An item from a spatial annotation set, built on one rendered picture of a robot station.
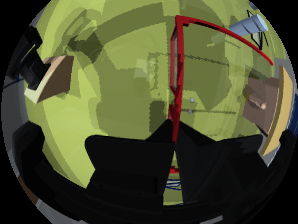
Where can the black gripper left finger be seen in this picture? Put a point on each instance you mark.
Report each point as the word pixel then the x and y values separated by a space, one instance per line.
pixel 150 157

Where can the grey rectangular panel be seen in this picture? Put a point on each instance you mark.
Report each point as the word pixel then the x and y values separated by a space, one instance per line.
pixel 289 69

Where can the black glasses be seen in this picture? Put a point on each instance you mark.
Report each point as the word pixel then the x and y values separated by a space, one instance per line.
pixel 257 37

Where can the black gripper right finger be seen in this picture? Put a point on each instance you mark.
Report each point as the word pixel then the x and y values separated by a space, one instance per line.
pixel 199 158

